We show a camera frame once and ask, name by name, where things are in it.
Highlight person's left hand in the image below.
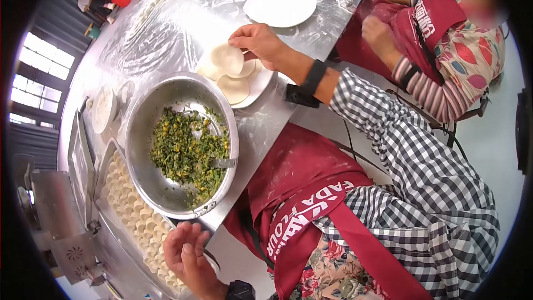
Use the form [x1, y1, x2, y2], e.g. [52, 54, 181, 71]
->
[163, 221, 229, 298]

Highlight person's right hand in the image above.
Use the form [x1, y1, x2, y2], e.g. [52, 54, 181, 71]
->
[228, 23, 301, 72]

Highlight person's left fingers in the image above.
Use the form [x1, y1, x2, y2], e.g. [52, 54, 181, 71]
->
[164, 221, 210, 251]

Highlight person's right fingers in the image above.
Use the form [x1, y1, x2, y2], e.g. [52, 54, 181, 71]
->
[228, 24, 262, 57]

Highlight person's left thumb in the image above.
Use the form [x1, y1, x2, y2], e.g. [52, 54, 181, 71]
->
[182, 242, 198, 269]

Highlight round dumpling wrapper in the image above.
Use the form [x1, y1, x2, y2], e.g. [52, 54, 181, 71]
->
[217, 74, 250, 106]
[210, 43, 245, 77]
[227, 58, 257, 79]
[196, 60, 225, 82]

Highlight small white dish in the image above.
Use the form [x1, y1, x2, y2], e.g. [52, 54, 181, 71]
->
[202, 248, 221, 276]

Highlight large white plate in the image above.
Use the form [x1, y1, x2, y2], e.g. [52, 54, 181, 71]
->
[243, 0, 317, 29]

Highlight group of folded dumplings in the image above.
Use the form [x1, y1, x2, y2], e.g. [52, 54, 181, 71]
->
[102, 151, 190, 294]

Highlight black wrist band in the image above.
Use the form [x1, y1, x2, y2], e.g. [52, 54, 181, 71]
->
[283, 59, 328, 109]
[225, 280, 256, 300]

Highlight large steel bowl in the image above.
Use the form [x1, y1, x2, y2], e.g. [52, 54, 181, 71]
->
[125, 72, 240, 221]

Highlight green and yellow filling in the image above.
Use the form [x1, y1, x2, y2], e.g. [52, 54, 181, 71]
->
[149, 106, 230, 209]

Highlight steel machine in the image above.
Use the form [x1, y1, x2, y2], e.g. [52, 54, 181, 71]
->
[17, 154, 110, 288]

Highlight empty metal tray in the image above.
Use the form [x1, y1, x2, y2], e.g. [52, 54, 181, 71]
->
[67, 110, 97, 228]

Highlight person's body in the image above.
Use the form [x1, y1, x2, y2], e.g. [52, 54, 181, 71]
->
[223, 122, 501, 300]

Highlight small white flour bowl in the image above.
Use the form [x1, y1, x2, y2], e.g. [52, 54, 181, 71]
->
[91, 84, 118, 135]

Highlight window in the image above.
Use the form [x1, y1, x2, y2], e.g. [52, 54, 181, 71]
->
[8, 31, 76, 130]

